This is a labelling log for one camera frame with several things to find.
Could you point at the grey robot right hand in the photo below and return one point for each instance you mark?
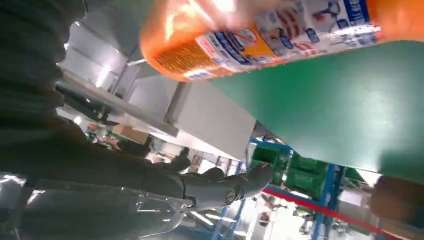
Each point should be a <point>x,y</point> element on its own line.
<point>99,165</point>

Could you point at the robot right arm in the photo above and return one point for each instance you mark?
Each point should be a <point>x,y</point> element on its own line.
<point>30,66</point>

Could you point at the clear plastic hand cover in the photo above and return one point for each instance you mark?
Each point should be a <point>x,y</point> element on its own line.
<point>99,212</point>

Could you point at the pale grey table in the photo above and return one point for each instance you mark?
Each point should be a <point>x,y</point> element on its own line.
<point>212,119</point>

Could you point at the green plastic crate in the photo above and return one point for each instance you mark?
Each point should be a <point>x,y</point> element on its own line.
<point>306,175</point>
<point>270,162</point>
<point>352,175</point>

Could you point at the blue metal rack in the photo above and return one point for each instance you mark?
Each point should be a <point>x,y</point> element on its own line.
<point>323,202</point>

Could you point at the green table mat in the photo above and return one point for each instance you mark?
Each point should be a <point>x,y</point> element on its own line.
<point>331,109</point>

